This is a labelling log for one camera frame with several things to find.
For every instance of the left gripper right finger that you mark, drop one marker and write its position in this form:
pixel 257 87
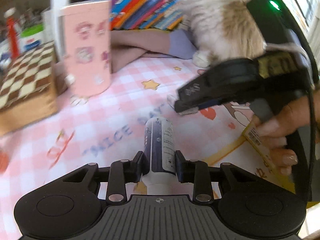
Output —
pixel 195 172

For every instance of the pink checkered tablecloth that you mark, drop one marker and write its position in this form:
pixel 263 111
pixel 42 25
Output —
pixel 110 127

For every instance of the fluffy cream and white cat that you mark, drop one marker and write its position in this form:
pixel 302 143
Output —
pixel 222 30

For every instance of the wooden chessboard box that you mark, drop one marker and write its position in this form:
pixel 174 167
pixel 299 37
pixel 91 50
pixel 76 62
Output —
pixel 28 91

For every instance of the pink cartoon cylinder container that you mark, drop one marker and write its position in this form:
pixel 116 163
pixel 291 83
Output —
pixel 86 46

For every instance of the white and navy tube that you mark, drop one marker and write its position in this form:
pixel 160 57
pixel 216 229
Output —
pixel 160 176

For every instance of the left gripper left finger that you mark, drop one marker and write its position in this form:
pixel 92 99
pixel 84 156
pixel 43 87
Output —
pixel 123 172

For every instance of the person's right hand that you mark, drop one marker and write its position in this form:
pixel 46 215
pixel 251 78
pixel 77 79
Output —
pixel 272 133

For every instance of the mauve folded cloth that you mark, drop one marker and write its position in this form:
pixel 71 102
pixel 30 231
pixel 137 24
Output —
pixel 129 45

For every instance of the row of leaning books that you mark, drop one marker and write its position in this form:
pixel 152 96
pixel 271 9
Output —
pixel 144 14

